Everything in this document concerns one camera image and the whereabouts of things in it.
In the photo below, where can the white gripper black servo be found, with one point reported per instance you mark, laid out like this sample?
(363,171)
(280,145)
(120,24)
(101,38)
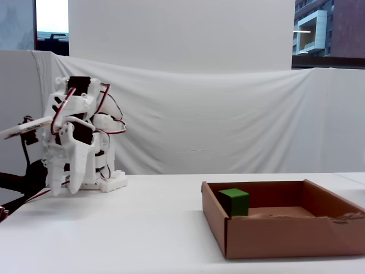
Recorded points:
(76,152)

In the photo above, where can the green cube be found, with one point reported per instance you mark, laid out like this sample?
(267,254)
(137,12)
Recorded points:
(239,202)

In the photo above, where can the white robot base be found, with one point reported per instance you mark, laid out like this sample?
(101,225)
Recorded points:
(114,181)

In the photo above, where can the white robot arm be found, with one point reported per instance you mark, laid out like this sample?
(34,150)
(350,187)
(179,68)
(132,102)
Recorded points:
(82,104)

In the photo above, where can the brown cardboard box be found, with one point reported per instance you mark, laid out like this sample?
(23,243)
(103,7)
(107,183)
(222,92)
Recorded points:
(285,239)

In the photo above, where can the black base clamp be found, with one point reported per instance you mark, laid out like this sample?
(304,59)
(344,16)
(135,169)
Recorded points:
(34,177)

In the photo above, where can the black orange table clamp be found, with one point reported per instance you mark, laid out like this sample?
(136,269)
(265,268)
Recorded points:
(3,214)

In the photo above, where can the white partition panel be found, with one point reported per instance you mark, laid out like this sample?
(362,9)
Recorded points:
(14,85)

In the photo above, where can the dark rooftop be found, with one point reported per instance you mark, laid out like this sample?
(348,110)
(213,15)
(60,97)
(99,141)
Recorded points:
(52,45)

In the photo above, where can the frosted glass pane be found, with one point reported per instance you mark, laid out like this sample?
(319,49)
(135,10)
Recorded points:
(17,25)

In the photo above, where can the white cloth backdrop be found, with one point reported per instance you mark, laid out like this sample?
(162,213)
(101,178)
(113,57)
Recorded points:
(214,120)

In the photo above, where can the large white board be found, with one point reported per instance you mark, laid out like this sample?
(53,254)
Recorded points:
(182,31)

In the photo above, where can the blue white building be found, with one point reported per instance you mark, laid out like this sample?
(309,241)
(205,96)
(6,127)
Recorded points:
(312,34)

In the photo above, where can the dark window sill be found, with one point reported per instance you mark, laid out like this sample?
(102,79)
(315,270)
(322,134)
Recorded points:
(328,62)

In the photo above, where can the red brick building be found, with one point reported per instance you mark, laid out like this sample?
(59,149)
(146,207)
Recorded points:
(348,28)

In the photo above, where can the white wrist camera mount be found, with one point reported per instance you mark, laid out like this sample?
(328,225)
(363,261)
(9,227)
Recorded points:
(25,127)

